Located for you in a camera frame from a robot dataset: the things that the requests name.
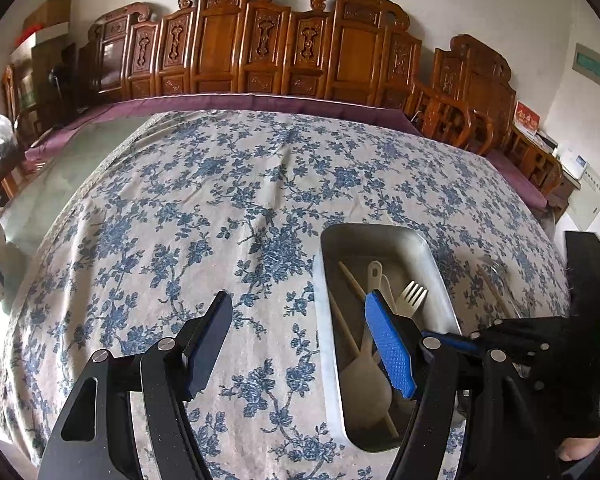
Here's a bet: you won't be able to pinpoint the large white plastic spoon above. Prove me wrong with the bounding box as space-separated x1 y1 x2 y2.
341 261 393 423

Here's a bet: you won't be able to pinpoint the purple armchair cushion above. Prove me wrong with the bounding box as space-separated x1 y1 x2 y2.
485 152 550 209

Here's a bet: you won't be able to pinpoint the red desk calendar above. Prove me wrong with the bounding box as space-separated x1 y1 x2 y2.
512 101 542 137

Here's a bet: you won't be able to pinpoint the white desk telephone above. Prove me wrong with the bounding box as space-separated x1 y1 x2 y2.
559 149 591 181

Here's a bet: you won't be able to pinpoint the carved wooden sofa bench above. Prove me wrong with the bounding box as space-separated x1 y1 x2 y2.
77 0 496 156

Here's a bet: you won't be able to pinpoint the rectangular metal tray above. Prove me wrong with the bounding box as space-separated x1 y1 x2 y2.
314 223 463 453

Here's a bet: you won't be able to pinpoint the white wall cabinet cover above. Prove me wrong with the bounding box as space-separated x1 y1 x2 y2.
565 167 600 234

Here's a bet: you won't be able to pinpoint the brown cardboard box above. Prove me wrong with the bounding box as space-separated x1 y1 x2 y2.
22 0 72 34

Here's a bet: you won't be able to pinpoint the grey wall panel box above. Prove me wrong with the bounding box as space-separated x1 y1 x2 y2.
572 42 600 94

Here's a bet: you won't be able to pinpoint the stacked dark boxes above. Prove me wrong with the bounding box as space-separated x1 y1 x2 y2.
29 41 79 117

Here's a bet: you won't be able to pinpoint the blue floral tablecloth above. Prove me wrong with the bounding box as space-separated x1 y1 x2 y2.
0 107 571 480

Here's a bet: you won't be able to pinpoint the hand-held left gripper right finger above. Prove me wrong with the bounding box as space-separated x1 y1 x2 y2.
364 290 563 480

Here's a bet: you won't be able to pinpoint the person's right hand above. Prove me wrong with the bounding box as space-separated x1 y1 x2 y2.
557 432 600 463

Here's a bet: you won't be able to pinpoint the clear plastic spoon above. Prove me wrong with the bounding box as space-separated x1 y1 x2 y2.
479 255 512 286

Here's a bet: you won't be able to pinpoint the small white plastic spoon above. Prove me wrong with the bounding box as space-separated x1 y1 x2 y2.
379 274 397 311

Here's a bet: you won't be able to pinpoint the white plastic fork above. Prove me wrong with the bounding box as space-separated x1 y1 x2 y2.
396 281 428 318

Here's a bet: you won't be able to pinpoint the white flat box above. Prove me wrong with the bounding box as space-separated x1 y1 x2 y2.
9 22 72 57

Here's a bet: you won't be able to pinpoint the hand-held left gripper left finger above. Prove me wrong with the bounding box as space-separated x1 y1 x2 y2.
37 290 233 480

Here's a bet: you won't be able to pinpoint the wooden side table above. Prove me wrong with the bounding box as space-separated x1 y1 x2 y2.
510 125 582 211

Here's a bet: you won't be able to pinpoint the carved wooden armchair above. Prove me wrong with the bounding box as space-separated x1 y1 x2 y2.
432 35 565 211

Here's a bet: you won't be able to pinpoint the purple sofa cushion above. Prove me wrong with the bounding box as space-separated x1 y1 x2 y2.
25 94 421 161

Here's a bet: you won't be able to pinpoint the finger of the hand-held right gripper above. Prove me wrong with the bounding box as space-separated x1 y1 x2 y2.
440 316 573 378

